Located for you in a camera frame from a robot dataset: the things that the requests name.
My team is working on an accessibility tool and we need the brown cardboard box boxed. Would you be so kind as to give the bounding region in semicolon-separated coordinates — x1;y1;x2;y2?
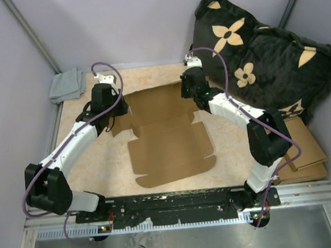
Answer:
111;82;217;188

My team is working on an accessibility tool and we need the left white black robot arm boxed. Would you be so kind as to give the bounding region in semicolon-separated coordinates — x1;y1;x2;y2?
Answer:
23;82;129;221

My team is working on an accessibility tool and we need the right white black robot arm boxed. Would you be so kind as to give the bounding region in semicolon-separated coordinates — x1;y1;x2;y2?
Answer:
180;66;292;210

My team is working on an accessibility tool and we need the lower folded cardboard box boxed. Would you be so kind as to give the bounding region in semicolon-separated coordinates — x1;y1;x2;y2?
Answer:
273;159;328;185

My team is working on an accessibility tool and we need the folded cardboard box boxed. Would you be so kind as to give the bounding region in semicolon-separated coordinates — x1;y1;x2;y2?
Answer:
273;159;328;185
285;117;328;171

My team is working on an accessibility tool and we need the upper folded cardboard box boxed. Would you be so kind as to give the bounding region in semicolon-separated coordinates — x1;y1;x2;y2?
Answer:
285;117;328;171

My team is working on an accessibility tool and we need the grey folded cloth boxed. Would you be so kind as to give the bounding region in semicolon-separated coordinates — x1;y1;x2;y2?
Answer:
49;68;86;104

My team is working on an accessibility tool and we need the black floral plush pillow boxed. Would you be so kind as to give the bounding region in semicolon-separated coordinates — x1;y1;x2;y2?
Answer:
192;0;331;122

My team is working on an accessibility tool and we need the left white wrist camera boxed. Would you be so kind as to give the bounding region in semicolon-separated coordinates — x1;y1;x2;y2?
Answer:
94;73;117;88

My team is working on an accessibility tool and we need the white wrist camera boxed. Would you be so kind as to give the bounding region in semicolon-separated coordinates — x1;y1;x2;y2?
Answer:
94;73;117;88
183;55;202;70

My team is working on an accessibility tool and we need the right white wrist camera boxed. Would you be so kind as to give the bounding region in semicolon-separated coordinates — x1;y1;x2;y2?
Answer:
183;55;202;70

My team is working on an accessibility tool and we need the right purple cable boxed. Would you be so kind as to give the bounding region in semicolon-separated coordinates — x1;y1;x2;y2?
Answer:
188;39;308;233

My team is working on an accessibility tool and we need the purple cable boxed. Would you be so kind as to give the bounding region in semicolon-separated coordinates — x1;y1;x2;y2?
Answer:
188;39;308;233
9;60;137;248

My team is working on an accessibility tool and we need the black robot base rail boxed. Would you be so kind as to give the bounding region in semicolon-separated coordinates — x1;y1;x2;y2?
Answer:
76;186;281;233

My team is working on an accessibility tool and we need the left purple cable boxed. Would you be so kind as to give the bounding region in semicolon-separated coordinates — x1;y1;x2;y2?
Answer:
9;60;137;248

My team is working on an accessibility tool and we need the grey slotted cable duct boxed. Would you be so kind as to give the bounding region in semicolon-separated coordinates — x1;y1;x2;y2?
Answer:
36;211;259;241

